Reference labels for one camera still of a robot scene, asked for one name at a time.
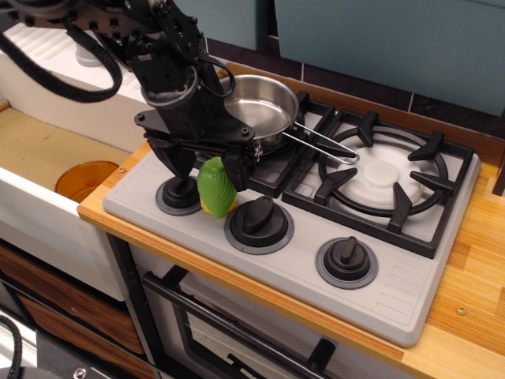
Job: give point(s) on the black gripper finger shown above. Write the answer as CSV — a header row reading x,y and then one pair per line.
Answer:
x,y
178,160
238,168

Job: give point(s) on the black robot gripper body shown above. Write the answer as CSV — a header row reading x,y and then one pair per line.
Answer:
x,y
188,108

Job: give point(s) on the green toy corncob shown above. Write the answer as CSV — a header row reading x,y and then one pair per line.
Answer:
x,y
218,196

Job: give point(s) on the stainless steel pan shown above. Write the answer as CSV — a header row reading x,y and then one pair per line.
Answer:
x,y
271,109

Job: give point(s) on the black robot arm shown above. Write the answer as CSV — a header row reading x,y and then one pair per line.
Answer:
x,y
160,45

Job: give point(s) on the black left stove knob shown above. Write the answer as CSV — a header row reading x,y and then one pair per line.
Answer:
x,y
178,197

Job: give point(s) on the black stove knob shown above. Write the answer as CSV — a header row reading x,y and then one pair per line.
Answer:
x,y
347,263
259,227
178,197

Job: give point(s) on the black middle stove knob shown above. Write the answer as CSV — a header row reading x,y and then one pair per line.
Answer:
x,y
259,227

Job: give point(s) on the grey toy stove top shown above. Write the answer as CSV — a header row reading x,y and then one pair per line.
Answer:
x,y
394,305

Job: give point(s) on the black right stove knob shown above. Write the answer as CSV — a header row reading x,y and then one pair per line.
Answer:
x,y
347,263

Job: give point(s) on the black left burner grate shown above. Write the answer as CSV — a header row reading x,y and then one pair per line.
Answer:
x,y
276,168

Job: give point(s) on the black burner grate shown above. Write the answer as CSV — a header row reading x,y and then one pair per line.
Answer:
x,y
404,187
276,168

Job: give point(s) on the orange plastic drain disc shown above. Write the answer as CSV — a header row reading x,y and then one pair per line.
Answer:
x,y
80,181

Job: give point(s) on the grey toy faucet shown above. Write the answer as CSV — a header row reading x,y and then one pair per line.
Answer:
x,y
86,58

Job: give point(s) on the white toy sink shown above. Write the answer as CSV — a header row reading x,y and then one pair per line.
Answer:
x,y
44,135

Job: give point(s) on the toy oven door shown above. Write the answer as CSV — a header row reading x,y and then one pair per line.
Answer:
x,y
220,334

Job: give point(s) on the black right burner grate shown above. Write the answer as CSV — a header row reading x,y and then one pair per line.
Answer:
x,y
404,187

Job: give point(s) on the wooden drawer fronts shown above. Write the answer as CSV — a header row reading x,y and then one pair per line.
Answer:
x,y
75,313

